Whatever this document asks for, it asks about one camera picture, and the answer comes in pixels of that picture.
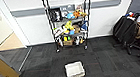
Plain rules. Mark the pale basket with dark spots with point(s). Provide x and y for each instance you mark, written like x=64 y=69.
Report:
x=74 y=70

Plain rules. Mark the small green box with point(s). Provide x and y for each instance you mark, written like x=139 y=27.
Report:
x=69 y=39

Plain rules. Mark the small yellow box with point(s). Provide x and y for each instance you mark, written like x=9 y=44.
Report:
x=65 y=39

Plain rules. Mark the brown cardboard box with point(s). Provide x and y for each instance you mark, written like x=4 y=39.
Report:
x=68 y=43

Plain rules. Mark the small blue cup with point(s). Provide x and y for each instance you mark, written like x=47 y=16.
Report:
x=72 y=32

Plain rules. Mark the black white slim bag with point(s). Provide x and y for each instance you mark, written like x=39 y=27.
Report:
x=60 y=41

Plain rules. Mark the small orange pack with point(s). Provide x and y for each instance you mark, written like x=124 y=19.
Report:
x=82 y=41

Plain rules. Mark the white printed bag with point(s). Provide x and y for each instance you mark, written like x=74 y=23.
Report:
x=59 y=31

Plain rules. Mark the blue shark plush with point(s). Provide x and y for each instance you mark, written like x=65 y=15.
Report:
x=84 y=26

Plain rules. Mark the blue plush toy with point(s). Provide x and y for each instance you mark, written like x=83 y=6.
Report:
x=70 y=15

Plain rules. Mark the orange plush toy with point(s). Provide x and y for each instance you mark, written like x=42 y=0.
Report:
x=78 y=13

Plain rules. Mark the black Huel bag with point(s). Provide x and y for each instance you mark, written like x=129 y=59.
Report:
x=55 y=15

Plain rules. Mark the brown plush toy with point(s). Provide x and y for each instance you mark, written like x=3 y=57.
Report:
x=84 y=14

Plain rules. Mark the white picture card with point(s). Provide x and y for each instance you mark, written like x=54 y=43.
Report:
x=79 y=7

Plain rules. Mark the white door frame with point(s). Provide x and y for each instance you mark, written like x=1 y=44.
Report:
x=15 y=23

